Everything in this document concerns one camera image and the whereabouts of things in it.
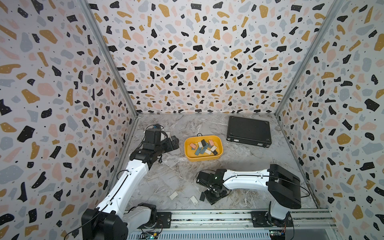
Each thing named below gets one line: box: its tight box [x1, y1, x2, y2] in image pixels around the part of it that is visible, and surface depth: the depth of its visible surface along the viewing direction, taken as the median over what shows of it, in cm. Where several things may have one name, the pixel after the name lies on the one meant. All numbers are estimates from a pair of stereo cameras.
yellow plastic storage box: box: [184, 135, 224, 162], surface depth 102 cm
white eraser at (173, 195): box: [169, 191, 178, 201], surface depth 83 cm
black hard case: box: [226, 116, 272, 148], surface depth 105 cm
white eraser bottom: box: [189, 195, 199, 206], surface depth 81 cm
